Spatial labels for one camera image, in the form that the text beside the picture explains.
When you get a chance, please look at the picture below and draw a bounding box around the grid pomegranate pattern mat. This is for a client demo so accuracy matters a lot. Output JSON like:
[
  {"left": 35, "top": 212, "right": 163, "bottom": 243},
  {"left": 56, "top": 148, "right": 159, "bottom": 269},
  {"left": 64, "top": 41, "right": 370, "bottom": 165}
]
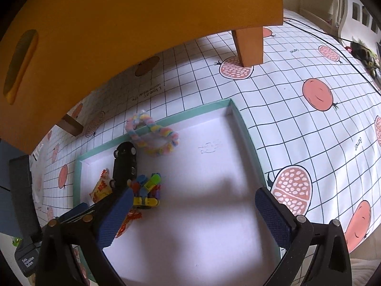
[{"left": 34, "top": 10, "right": 380, "bottom": 261}]

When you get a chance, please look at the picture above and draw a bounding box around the black toy car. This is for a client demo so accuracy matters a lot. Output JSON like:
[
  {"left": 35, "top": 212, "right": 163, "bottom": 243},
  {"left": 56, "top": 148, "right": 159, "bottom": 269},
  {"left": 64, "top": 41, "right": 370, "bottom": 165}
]
[{"left": 110, "top": 141, "right": 138, "bottom": 190}]

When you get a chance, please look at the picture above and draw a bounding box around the pastel pipe cleaner loop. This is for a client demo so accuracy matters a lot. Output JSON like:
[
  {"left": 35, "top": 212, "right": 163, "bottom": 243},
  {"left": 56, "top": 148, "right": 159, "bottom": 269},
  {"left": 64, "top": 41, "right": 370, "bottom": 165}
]
[{"left": 125, "top": 111, "right": 180, "bottom": 156}]

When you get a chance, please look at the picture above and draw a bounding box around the colourful building block toy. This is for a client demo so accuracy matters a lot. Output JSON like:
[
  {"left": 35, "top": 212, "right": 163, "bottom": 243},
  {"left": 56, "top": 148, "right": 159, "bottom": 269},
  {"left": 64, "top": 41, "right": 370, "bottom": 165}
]
[{"left": 128, "top": 173, "right": 161, "bottom": 209}]

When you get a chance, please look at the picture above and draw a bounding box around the white slatted crate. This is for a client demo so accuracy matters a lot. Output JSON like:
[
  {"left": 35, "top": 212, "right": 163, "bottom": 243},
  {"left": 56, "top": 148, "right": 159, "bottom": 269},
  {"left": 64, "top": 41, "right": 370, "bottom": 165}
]
[{"left": 327, "top": 0, "right": 381, "bottom": 45}]

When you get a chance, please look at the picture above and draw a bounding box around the black cable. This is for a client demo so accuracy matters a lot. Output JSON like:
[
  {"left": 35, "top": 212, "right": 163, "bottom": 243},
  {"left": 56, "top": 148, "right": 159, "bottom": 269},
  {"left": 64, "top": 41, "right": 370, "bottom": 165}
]
[{"left": 282, "top": 17, "right": 381, "bottom": 93}]

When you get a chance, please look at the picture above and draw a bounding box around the rice cracker snack packet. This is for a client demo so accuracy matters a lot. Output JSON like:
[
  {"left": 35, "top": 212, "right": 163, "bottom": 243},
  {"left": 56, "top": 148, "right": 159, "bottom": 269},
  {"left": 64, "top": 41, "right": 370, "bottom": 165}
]
[{"left": 89, "top": 169, "right": 142, "bottom": 238}]

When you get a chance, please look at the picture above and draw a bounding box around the white tray with teal rim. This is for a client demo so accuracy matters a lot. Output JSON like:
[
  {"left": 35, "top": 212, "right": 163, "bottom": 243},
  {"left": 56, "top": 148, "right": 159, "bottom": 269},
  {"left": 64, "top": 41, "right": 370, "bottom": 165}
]
[{"left": 72, "top": 98, "right": 282, "bottom": 286}]

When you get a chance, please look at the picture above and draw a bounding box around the brown wooden nightstand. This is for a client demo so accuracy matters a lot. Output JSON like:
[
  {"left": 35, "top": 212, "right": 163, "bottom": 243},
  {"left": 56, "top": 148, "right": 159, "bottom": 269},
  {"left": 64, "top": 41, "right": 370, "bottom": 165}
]
[{"left": 0, "top": 0, "right": 284, "bottom": 155}]

